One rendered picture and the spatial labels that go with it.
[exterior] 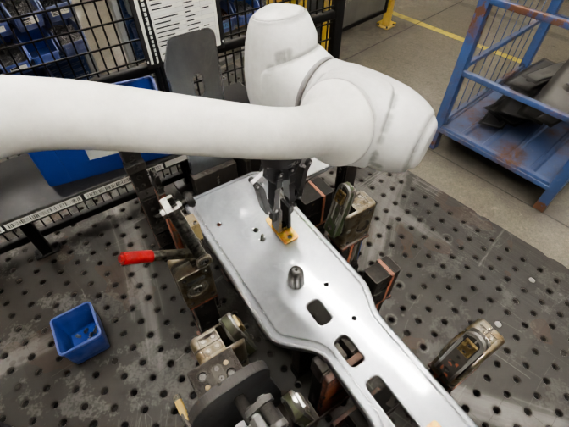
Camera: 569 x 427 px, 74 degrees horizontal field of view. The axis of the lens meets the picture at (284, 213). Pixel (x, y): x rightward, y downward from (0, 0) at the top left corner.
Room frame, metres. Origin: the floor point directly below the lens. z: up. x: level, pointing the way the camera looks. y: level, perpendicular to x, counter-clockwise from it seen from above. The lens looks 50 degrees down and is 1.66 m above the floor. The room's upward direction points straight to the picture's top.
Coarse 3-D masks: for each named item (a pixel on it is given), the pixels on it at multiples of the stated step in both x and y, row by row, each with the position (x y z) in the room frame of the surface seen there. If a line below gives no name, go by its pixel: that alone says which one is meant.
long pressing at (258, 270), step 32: (224, 192) 0.63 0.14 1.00; (224, 224) 0.53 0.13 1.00; (256, 224) 0.53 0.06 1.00; (224, 256) 0.44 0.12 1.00; (256, 256) 0.45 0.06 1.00; (288, 256) 0.45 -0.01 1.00; (320, 256) 0.45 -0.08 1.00; (256, 288) 0.37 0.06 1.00; (288, 288) 0.37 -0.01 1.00; (320, 288) 0.37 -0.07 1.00; (352, 288) 0.37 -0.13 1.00; (288, 320) 0.30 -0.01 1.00; (352, 320) 0.30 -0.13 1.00; (320, 352) 0.24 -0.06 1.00; (384, 352) 0.24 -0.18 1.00; (352, 384) 0.19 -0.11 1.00; (416, 384) 0.19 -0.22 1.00; (384, 416) 0.14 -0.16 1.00; (416, 416) 0.14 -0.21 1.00; (448, 416) 0.14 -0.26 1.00
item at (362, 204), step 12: (360, 192) 0.59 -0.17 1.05; (360, 204) 0.55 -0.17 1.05; (372, 204) 0.55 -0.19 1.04; (348, 216) 0.52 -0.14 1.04; (360, 216) 0.53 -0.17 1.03; (372, 216) 0.56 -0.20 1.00; (348, 228) 0.52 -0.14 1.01; (360, 228) 0.54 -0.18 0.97; (336, 240) 0.53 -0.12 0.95; (348, 240) 0.52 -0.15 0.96; (360, 240) 0.54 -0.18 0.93; (348, 252) 0.53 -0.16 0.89
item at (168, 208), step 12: (168, 204) 0.40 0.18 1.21; (180, 204) 0.40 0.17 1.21; (192, 204) 0.41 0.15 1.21; (156, 216) 0.39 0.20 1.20; (168, 216) 0.38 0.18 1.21; (180, 216) 0.39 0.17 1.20; (180, 228) 0.39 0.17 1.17; (192, 240) 0.39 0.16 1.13; (192, 252) 0.39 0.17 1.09; (204, 252) 0.40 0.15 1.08
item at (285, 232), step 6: (270, 222) 0.53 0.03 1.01; (282, 222) 0.52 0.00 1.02; (282, 228) 0.51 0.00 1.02; (276, 234) 0.50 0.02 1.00; (282, 234) 0.50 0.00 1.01; (288, 234) 0.50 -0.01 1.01; (294, 234) 0.50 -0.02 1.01; (282, 240) 0.48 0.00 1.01; (288, 240) 0.48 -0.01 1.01; (294, 240) 0.48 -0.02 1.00
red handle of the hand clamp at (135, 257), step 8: (184, 248) 0.41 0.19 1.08; (120, 256) 0.35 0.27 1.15; (128, 256) 0.35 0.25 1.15; (136, 256) 0.35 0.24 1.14; (144, 256) 0.36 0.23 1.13; (152, 256) 0.36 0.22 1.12; (160, 256) 0.37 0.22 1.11; (168, 256) 0.38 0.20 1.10; (176, 256) 0.38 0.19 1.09; (184, 256) 0.39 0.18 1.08; (192, 256) 0.40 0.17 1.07; (128, 264) 0.34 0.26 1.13
